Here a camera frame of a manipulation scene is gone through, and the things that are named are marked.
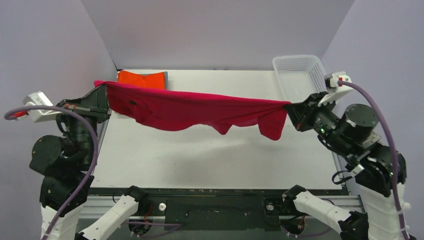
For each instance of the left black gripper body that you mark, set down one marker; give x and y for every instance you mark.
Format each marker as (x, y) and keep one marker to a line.
(88, 109)

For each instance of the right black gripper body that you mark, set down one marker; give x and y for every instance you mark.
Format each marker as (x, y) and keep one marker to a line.
(309, 113)

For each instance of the red t shirt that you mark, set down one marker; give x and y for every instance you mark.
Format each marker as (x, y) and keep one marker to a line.
(170, 110)

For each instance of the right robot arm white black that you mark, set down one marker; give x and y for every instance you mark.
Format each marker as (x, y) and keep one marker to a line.
(379, 171)

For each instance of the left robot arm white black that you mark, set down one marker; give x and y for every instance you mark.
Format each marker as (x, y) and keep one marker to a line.
(67, 163)

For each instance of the white plastic basket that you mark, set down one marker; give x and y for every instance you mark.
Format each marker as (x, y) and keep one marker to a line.
(299, 76)

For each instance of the orange folded t shirt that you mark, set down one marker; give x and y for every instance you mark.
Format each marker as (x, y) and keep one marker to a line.
(152, 81)

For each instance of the grey blue folded t shirt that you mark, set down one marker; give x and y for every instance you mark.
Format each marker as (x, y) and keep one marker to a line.
(166, 80)

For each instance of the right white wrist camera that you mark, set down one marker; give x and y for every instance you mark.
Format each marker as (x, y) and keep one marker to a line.
(335, 90)

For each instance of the aluminium rail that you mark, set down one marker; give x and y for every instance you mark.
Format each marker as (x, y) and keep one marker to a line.
(96, 206)

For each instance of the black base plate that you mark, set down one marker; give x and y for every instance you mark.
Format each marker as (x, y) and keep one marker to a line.
(217, 209)

